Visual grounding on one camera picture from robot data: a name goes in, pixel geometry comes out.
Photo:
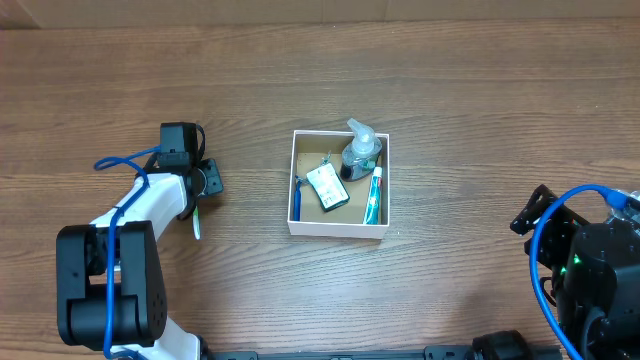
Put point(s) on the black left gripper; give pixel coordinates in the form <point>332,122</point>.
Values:
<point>211,177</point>

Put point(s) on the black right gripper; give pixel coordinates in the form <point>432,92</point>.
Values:
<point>541,218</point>

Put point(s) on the green white toothbrush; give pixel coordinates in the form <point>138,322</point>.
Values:
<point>196,223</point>

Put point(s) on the blue disposable razor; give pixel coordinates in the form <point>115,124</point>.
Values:
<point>299,183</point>

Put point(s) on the green white floss packet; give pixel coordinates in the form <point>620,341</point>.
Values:
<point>327,185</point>

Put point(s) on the clear soap pump bottle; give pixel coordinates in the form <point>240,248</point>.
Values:
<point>360,156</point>

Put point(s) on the teal toothpaste tube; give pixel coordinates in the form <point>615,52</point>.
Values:
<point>372,208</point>

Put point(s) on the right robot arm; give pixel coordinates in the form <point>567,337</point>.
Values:
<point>585,275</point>

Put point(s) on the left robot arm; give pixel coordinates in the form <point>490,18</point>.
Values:
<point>111,295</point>

